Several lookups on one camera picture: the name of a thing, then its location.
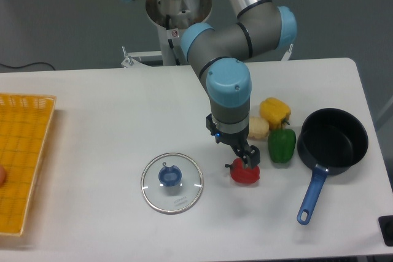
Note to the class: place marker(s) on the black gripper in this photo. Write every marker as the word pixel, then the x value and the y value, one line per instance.
pixel 235 135

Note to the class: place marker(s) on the red bell pepper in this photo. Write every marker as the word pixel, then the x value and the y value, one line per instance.
pixel 242 174

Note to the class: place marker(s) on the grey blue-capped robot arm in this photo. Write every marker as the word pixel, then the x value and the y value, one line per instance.
pixel 227 82

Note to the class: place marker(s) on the green bell pepper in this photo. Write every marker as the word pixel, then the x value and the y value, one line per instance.
pixel 281 145

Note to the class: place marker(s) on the yellow bell pepper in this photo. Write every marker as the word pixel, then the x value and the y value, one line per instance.
pixel 275 112

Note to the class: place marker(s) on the glass lid blue knob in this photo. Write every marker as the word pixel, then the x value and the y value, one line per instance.
pixel 172 183

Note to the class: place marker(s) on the black device at table corner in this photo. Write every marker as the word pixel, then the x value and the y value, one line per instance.
pixel 386 227

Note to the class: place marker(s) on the yellow woven basket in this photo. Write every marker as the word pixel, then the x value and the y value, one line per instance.
pixel 25 123

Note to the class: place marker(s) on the black saucepan blue handle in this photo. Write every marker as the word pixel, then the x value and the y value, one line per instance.
pixel 330 142

